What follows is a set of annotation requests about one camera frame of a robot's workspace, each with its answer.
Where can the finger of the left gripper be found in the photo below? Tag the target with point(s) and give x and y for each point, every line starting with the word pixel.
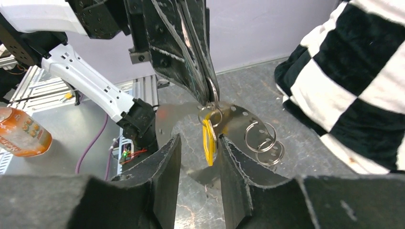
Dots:
pixel 171 54
pixel 196 20

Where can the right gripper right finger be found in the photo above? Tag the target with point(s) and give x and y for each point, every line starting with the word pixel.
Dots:
pixel 248 201

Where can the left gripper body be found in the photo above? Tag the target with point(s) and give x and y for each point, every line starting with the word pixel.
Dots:
pixel 140 51

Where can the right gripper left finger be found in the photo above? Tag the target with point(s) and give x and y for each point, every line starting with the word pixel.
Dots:
pixel 147 195

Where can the metal key organizer plate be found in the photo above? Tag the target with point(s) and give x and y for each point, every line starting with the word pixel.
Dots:
pixel 256 138

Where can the yellow tagged key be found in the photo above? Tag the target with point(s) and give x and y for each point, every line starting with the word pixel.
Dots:
pixel 209 139

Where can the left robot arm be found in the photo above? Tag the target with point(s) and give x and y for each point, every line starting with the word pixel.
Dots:
pixel 34 32

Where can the black white checkered blanket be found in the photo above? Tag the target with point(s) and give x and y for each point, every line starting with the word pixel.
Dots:
pixel 346 81

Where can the orange drink bottle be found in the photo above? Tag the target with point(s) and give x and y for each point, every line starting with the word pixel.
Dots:
pixel 21 135

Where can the white slotted cable duct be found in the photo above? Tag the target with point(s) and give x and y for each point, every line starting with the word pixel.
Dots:
pixel 5 159

